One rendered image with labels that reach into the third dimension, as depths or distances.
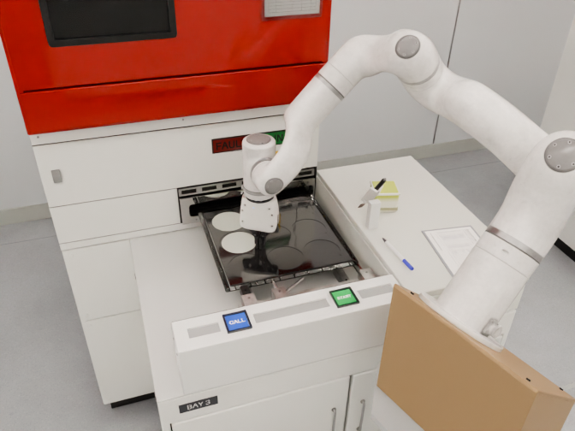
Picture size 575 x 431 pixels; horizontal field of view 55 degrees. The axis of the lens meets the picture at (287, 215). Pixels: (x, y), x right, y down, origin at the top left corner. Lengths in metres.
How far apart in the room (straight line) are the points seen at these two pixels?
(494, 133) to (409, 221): 0.48
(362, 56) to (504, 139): 0.38
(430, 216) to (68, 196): 1.03
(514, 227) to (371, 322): 0.42
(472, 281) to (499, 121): 0.33
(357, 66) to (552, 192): 0.54
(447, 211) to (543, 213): 0.58
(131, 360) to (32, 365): 0.61
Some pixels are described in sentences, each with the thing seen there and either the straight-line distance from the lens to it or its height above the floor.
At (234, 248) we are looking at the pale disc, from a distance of 1.56.
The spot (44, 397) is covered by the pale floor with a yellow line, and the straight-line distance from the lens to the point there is 2.50.
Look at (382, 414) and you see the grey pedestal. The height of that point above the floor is 0.82.
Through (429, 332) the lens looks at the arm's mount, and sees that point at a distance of 1.11.
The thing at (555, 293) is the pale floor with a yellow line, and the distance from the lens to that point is 3.08.
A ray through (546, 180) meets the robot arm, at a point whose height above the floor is 1.35.
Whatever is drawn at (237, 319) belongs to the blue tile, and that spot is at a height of 0.96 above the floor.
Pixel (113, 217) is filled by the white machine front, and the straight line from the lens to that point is 1.73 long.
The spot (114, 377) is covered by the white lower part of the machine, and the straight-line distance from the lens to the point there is 2.19.
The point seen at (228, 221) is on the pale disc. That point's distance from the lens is 1.67.
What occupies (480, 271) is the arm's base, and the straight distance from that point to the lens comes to 1.13.
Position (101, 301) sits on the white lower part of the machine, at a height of 0.59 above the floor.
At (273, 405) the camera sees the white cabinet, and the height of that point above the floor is 0.70.
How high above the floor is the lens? 1.86
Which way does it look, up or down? 35 degrees down
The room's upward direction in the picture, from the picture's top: 1 degrees clockwise
